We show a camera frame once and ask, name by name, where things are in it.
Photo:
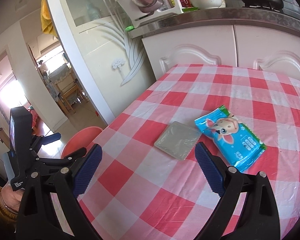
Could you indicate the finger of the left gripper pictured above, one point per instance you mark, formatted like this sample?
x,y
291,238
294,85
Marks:
x,y
54,165
38,141

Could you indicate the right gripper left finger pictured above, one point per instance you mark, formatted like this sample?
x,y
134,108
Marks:
x,y
49,208

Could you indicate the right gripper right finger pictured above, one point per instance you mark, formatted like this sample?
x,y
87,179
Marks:
x,y
259,218

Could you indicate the blue wet wipes pack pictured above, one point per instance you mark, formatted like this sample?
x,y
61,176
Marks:
x,y
236,142

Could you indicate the silver foil pouch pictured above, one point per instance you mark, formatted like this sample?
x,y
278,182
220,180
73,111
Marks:
x,y
177,140

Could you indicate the pink plastic trash basin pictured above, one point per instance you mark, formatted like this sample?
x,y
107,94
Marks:
x,y
83,138

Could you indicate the white lower kitchen cabinets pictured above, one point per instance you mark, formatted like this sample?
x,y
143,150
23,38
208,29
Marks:
x,y
231,45

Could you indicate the person's left hand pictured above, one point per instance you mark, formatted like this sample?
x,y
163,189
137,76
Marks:
x,y
11,199

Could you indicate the wooden chair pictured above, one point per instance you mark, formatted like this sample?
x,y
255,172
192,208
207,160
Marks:
x,y
68,87

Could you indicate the red white checkered tablecloth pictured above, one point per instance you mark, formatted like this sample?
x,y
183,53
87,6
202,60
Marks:
x,y
140,192

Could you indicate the yellow hanging towel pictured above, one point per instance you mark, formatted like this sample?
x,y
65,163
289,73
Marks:
x,y
46,21

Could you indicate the small green clip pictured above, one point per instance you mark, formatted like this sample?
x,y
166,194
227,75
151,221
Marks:
x,y
129,28

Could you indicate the white utensil rack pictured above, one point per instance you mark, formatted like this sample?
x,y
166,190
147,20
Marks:
x,y
141,12

